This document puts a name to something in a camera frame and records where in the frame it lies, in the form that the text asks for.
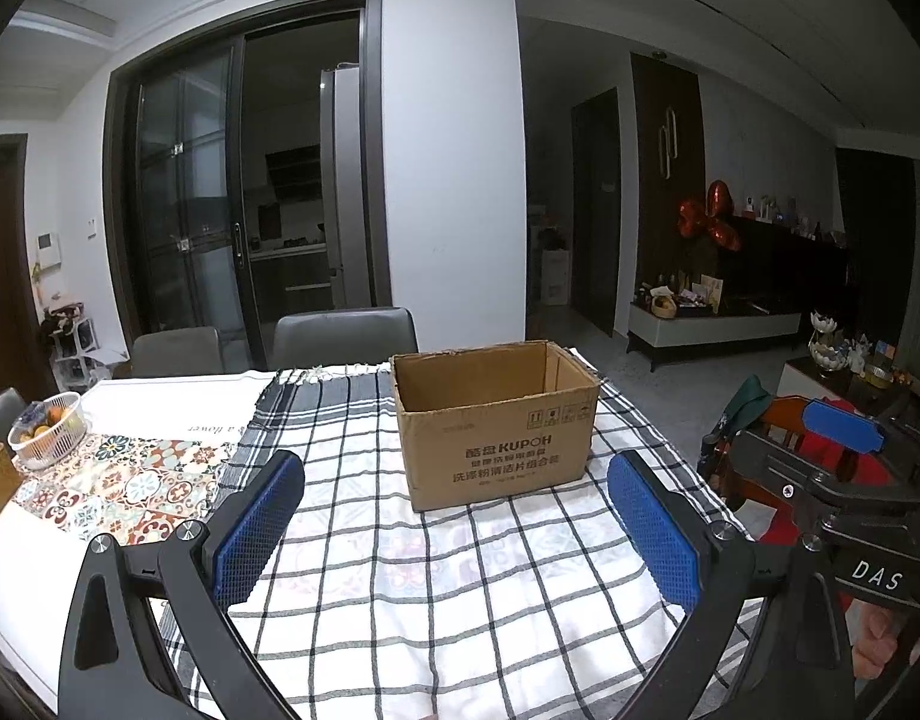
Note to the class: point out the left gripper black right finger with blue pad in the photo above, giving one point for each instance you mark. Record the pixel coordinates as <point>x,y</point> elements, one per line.
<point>796,663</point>

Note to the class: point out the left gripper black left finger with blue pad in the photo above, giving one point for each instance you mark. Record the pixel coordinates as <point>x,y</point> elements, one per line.
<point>114,663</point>

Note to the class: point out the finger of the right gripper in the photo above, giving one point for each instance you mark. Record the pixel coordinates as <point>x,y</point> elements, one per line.
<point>792,479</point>
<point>855,432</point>

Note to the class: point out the person's right hand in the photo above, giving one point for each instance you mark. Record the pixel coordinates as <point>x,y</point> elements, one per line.
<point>874,639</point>

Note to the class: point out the white lotus ornament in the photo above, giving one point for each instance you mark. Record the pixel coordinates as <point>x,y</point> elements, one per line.
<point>828,349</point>

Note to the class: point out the patterned table mat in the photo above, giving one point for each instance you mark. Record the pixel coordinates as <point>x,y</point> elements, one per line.
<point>137,490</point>

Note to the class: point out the checkered white tablecloth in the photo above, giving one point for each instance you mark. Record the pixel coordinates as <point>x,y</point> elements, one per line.
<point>533,606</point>

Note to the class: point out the white fruit basket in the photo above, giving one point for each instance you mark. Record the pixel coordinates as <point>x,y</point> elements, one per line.
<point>47,431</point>

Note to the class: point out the grey dining chair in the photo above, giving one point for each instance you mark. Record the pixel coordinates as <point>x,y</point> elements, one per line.
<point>185,352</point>
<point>342,336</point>

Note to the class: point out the white low tv cabinet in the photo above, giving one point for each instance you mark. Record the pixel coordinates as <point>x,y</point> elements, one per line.
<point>663,340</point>

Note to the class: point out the red heart balloons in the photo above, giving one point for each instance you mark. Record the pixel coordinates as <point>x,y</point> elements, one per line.
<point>710,215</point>

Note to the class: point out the brown cardboard box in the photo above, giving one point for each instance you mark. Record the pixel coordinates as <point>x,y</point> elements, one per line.
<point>479,424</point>

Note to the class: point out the glass sliding door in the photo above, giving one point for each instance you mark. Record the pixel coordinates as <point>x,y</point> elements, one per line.
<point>173,197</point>

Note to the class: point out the silver refrigerator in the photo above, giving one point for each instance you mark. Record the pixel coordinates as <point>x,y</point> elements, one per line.
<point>342,189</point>

